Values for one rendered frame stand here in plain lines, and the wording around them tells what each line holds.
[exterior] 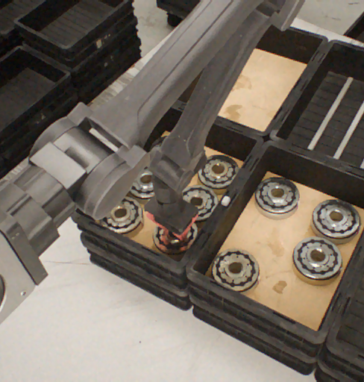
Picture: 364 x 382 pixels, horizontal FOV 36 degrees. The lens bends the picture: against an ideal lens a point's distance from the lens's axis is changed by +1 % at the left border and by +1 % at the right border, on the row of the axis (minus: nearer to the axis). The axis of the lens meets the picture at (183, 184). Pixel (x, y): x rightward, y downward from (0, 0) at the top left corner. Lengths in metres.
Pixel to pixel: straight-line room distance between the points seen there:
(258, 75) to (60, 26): 1.09
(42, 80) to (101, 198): 1.81
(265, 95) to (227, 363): 0.72
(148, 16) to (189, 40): 2.57
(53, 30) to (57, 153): 1.85
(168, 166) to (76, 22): 1.53
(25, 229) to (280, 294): 0.75
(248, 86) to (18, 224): 1.13
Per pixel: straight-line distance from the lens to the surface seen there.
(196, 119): 0.92
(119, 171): 0.61
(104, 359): 1.33
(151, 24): 3.18
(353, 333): 1.21
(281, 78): 1.61
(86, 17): 2.47
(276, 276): 1.24
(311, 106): 1.55
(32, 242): 0.58
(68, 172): 0.60
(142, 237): 1.29
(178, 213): 1.13
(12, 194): 0.58
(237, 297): 1.10
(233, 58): 0.86
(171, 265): 1.14
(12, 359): 1.39
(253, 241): 1.27
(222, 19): 0.69
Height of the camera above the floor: 1.93
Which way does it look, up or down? 54 degrees down
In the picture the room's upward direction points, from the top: 6 degrees counter-clockwise
